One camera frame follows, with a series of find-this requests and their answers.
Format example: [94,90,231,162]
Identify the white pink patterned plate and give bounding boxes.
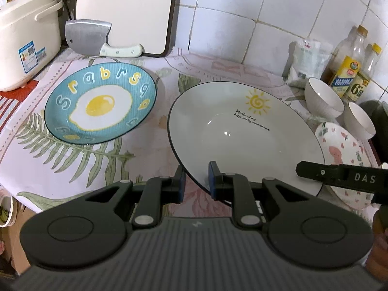
[315,122,373,210]

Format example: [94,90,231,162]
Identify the large white sun bowl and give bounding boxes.
[168,81,324,196]

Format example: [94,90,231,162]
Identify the blue fried egg plate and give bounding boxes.
[44,62,157,145]

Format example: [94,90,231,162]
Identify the small white bowl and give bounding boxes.
[305,78,345,120]
[343,102,376,140]

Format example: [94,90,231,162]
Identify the black pot with glass lid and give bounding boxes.
[360,101,388,164]

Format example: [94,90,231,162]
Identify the cardboard box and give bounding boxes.
[1,203,35,275]

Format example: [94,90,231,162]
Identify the white cup with print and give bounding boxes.
[0,187,17,228]

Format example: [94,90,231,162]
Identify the clear vinegar bottle yellow cap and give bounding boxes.
[343,43,382,103]

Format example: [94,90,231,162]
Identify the yellow label oil bottle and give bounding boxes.
[321,25,368,97]

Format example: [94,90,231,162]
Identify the white plastic salt bag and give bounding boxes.
[285,40,333,89]

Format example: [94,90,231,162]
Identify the white rice cooker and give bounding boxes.
[0,0,63,91]

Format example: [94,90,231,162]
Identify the white cutting board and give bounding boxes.
[76,0,175,57]

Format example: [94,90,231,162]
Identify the steel cleaver white handle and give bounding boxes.
[65,19,144,58]

